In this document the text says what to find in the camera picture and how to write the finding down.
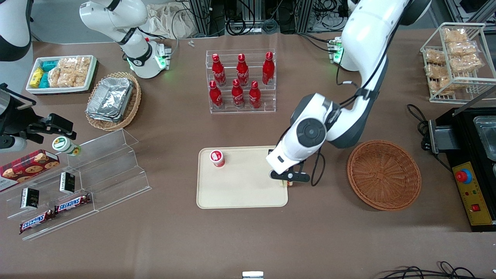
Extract clear rectangular pan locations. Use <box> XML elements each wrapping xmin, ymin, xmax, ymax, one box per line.
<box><xmin>472</xmin><ymin>115</ymin><xmax>496</xmax><ymax>162</ymax></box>

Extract clear rice cracker bag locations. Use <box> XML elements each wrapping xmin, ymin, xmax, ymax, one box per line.
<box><xmin>58</xmin><ymin>57</ymin><xmax>78</xmax><ymax>71</ymax></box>
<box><xmin>48</xmin><ymin>67</ymin><xmax>63</xmax><ymax>88</ymax></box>
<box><xmin>74</xmin><ymin>57</ymin><xmax>92</xmax><ymax>88</ymax></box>
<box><xmin>58</xmin><ymin>70</ymin><xmax>76</xmax><ymax>88</ymax></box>

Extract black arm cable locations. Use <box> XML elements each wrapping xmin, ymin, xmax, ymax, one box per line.
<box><xmin>310</xmin><ymin>21</ymin><xmax>391</xmax><ymax>187</ymax></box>

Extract clear fried snack bag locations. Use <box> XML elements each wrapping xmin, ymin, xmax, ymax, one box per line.
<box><xmin>449</xmin><ymin>54</ymin><xmax>484</xmax><ymax>74</ymax></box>
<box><xmin>443</xmin><ymin>28</ymin><xmax>469</xmax><ymax>44</ymax></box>
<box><xmin>448</xmin><ymin>41</ymin><xmax>479</xmax><ymax>57</ymax></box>
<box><xmin>429</xmin><ymin>76</ymin><xmax>464</xmax><ymax>96</ymax></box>
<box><xmin>425</xmin><ymin>49</ymin><xmax>446</xmax><ymax>65</ymax></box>
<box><xmin>425</xmin><ymin>63</ymin><xmax>448</xmax><ymax>79</ymax></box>

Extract green lidded cup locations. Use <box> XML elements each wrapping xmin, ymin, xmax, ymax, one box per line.
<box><xmin>52</xmin><ymin>136</ymin><xmax>82</xmax><ymax>157</ymax></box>

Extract aluminium profile frame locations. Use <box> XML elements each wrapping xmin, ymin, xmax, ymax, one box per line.
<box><xmin>188</xmin><ymin>0</ymin><xmax>227</xmax><ymax>38</ymax></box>

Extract stacked aluminium foil trays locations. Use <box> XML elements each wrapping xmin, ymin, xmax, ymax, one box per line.
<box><xmin>86</xmin><ymin>77</ymin><xmax>134</xmax><ymax>123</ymax></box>

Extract light oval wicker basket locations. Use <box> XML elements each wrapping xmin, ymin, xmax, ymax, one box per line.
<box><xmin>85</xmin><ymin>71</ymin><xmax>142</xmax><ymax>132</ymax></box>

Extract brown round wicker basket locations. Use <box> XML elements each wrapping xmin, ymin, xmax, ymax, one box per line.
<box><xmin>347</xmin><ymin>140</ymin><xmax>422</xmax><ymax>212</ymax></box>

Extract snickers chocolate bar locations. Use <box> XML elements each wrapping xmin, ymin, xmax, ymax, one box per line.
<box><xmin>53</xmin><ymin>193</ymin><xmax>92</xmax><ymax>215</ymax></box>
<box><xmin>19</xmin><ymin>209</ymin><xmax>55</xmax><ymax>235</ymax></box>

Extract white wire rack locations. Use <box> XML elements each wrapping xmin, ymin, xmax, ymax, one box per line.
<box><xmin>420</xmin><ymin>22</ymin><xmax>496</xmax><ymax>104</ymax></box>

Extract black table cable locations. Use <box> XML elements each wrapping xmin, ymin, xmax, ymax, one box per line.
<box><xmin>406</xmin><ymin>103</ymin><xmax>455</xmax><ymax>174</ymax></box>

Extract white rectangular plastic tray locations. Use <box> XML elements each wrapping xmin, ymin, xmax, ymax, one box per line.
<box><xmin>26</xmin><ymin>55</ymin><xmax>98</xmax><ymax>95</ymax></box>

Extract yellow emergency stop control box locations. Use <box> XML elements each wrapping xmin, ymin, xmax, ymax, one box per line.
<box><xmin>452</xmin><ymin>160</ymin><xmax>496</xmax><ymax>227</ymax></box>

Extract red lidded cup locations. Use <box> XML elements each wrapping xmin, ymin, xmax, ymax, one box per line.
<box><xmin>210</xmin><ymin>150</ymin><xmax>226</xmax><ymax>168</ymax></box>

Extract coiled black cable bundle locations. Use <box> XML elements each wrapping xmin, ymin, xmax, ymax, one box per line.
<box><xmin>226</xmin><ymin>15</ymin><xmax>280</xmax><ymax>36</ymax></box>

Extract black floor cables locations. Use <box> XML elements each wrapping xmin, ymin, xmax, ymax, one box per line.
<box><xmin>377</xmin><ymin>261</ymin><xmax>487</xmax><ymax>279</ymax></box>

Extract red plaid cookie box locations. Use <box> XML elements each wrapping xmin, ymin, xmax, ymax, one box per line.
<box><xmin>0</xmin><ymin>149</ymin><xmax>61</xmax><ymax>193</ymax></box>

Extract black table appliance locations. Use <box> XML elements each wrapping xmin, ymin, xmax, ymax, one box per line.
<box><xmin>428</xmin><ymin>106</ymin><xmax>496</xmax><ymax>233</ymax></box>

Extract beige cloth bag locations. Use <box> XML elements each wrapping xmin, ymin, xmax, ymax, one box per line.
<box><xmin>145</xmin><ymin>2</ymin><xmax>196</xmax><ymax>40</ymax></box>

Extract yellow snack pack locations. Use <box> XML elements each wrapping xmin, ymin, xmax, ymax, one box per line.
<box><xmin>30</xmin><ymin>67</ymin><xmax>45</xmax><ymax>88</ymax></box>

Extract clear acrylic bottle rack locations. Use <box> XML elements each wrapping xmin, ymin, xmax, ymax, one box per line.
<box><xmin>205</xmin><ymin>48</ymin><xmax>277</xmax><ymax>114</ymax></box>

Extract small black box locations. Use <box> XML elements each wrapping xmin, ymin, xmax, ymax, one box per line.
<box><xmin>59</xmin><ymin>172</ymin><xmax>76</xmax><ymax>195</ymax></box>
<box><xmin>20</xmin><ymin>187</ymin><xmax>40</xmax><ymax>210</ymax></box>

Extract clear acrylic step shelf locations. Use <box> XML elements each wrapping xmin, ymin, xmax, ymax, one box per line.
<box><xmin>0</xmin><ymin>128</ymin><xmax>153</xmax><ymax>242</ymax></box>

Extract beige plastic tray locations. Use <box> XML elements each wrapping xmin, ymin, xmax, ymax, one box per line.
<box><xmin>196</xmin><ymin>146</ymin><xmax>289</xmax><ymax>209</ymax></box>

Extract red cola bottle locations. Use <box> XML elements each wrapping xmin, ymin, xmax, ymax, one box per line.
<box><xmin>236</xmin><ymin>53</ymin><xmax>250</xmax><ymax>86</ymax></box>
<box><xmin>262</xmin><ymin>52</ymin><xmax>276</xmax><ymax>86</ymax></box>
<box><xmin>231</xmin><ymin>79</ymin><xmax>246</xmax><ymax>109</ymax></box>
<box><xmin>209</xmin><ymin>80</ymin><xmax>224</xmax><ymax>109</ymax></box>
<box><xmin>248</xmin><ymin>80</ymin><xmax>262</xmax><ymax>110</ymax></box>
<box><xmin>211</xmin><ymin>53</ymin><xmax>227</xmax><ymax>87</ymax></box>

